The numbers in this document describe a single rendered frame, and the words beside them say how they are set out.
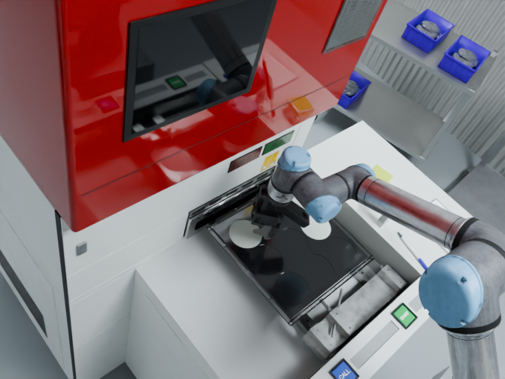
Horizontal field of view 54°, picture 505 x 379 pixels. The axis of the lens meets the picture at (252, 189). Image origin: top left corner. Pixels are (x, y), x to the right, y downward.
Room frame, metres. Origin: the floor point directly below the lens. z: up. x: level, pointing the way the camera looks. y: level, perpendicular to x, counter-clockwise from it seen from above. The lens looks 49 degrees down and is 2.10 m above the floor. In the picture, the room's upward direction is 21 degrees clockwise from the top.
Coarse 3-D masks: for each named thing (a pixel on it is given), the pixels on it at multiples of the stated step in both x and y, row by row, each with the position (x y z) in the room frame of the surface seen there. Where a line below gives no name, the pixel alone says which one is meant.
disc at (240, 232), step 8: (232, 224) 0.88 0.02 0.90; (240, 224) 0.90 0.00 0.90; (248, 224) 0.90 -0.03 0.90; (232, 232) 0.86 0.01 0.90; (240, 232) 0.87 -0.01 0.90; (248, 232) 0.88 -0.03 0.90; (232, 240) 0.83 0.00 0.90; (240, 240) 0.84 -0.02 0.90; (248, 240) 0.85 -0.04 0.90; (256, 240) 0.86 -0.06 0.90
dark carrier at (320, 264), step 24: (240, 216) 0.92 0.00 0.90; (264, 240) 0.87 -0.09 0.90; (288, 240) 0.90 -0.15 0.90; (312, 240) 0.94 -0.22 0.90; (336, 240) 0.97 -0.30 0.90; (264, 264) 0.79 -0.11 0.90; (288, 264) 0.82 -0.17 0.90; (312, 264) 0.85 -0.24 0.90; (336, 264) 0.88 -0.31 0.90; (264, 288) 0.72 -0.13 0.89; (288, 288) 0.75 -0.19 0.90; (312, 288) 0.77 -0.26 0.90; (288, 312) 0.68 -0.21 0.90
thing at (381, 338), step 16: (416, 288) 0.86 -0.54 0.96; (400, 304) 0.79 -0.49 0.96; (416, 304) 0.81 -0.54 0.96; (384, 320) 0.72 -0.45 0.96; (416, 320) 0.76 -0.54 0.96; (368, 336) 0.66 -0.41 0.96; (384, 336) 0.68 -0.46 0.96; (400, 336) 0.69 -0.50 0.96; (352, 352) 0.60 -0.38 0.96; (368, 352) 0.62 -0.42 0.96; (384, 352) 0.63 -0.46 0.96; (320, 368) 0.53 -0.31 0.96; (368, 368) 0.57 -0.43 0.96
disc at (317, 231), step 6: (312, 222) 1.00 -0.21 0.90; (306, 228) 0.97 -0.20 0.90; (312, 228) 0.98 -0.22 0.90; (318, 228) 0.99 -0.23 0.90; (324, 228) 1.00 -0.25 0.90; (330, 228) 1.01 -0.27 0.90; (306, 234) 0.95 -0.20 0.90; (312, 234) 0.96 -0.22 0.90; (318, 234) 0.97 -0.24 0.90; (324, 234) 0.97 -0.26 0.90
